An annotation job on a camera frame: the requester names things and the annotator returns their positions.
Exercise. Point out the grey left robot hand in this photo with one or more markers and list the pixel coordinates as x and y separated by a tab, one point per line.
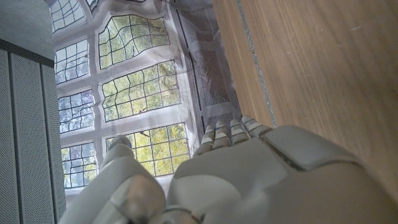
248	180

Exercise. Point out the printed window backdrop cloth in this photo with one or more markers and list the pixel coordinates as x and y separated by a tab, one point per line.
140	77

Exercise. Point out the grey perforated panel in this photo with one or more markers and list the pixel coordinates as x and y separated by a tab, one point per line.
28	140

